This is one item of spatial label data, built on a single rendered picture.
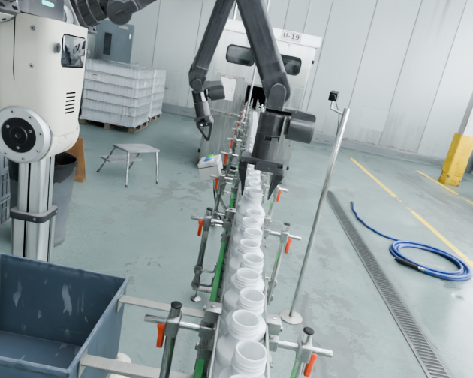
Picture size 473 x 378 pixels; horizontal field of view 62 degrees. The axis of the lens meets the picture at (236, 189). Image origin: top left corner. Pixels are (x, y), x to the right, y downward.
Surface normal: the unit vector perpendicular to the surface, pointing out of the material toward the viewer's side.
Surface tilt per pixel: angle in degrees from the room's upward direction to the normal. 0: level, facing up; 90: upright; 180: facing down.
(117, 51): 90
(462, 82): 90
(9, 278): 90
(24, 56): 90
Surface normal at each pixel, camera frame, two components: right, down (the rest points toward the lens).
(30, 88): -0.08, 0.45
